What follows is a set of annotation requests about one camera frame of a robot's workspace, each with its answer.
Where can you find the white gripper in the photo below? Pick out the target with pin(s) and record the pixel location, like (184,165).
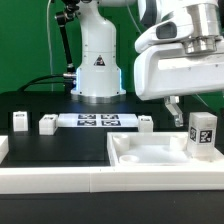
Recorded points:
(166,70)

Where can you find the white square tabletop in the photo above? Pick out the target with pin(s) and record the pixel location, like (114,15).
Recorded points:
(154,149)

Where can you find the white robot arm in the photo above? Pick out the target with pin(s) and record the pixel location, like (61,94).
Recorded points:
(99,78)

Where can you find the white U-shaped obstacle fence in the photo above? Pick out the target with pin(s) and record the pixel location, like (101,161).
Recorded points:
(111,178)

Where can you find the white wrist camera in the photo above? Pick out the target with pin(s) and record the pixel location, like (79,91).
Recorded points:
(164,32)

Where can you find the white marker base plate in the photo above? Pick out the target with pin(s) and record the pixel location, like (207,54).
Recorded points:
(97,120)

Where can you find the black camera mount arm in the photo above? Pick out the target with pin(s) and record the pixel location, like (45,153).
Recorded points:
(62,18)

